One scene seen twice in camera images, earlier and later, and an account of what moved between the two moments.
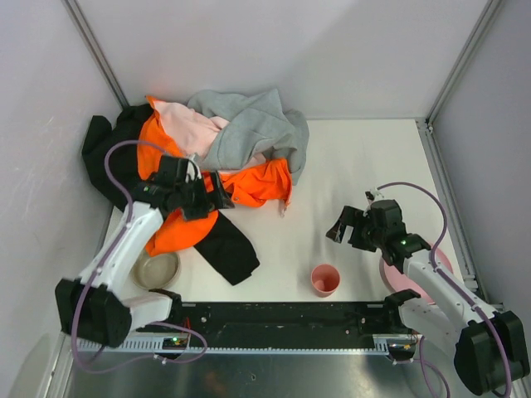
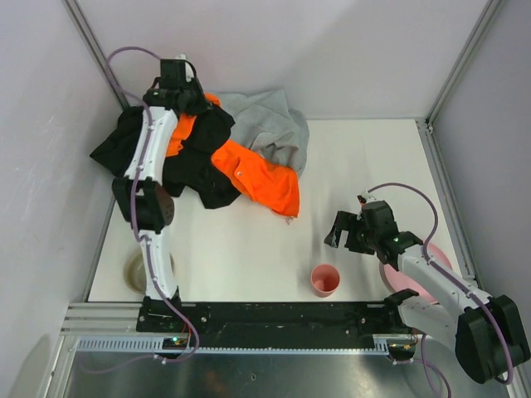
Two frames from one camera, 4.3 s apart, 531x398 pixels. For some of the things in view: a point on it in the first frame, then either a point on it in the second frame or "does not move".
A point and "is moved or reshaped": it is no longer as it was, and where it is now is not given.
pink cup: (325, 279) does not move
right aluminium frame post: (492, 9) does not move
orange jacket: (251, 184) is moved or reshaped
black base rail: (291, 321) does not move
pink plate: (402, 281) does not move
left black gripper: (205, 196) → (192, 104)
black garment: (119, 142) → (191, 170)
